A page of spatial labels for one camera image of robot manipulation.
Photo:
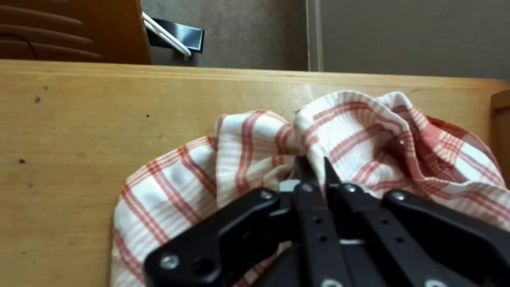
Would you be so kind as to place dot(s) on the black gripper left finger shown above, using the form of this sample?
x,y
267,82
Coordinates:
x,y
224,239

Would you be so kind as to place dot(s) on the red white striped towel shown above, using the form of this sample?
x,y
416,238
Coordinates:
x,y
256,144

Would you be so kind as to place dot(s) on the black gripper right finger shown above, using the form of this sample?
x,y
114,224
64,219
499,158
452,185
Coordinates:
x,y
424,233

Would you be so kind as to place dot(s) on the wooden chair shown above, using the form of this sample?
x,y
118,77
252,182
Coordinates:
x,y
69,32

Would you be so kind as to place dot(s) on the black flat floor object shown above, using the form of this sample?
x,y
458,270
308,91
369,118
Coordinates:
x,y
189,35

